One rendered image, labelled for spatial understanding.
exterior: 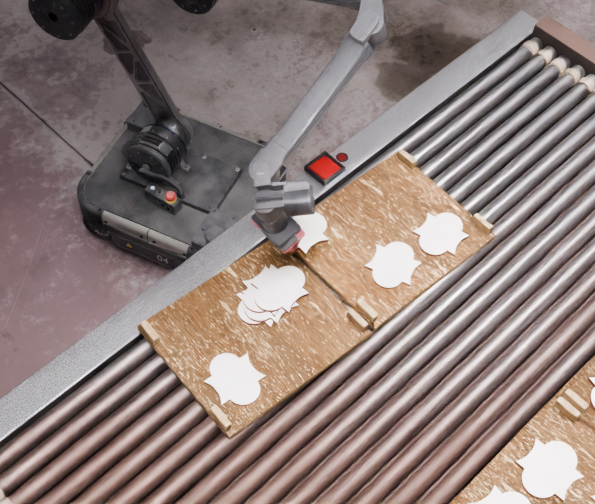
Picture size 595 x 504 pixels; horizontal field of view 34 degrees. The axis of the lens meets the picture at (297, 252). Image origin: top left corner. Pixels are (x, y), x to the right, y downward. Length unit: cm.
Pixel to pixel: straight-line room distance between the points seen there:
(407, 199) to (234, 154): 111
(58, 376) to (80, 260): 131
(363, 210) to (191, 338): 55
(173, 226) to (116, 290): 33
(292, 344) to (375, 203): 45
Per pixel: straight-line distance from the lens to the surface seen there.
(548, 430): 221
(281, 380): 217
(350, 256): 235
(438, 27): 430
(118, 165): 344
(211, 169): 337
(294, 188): 204
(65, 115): 396
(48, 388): 224
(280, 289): 225
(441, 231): 241
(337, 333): 224
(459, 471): 214
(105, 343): 227
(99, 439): 217
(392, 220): 242
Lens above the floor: 288
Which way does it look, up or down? 56 degrees down
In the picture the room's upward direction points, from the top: 3 degrees clockwise
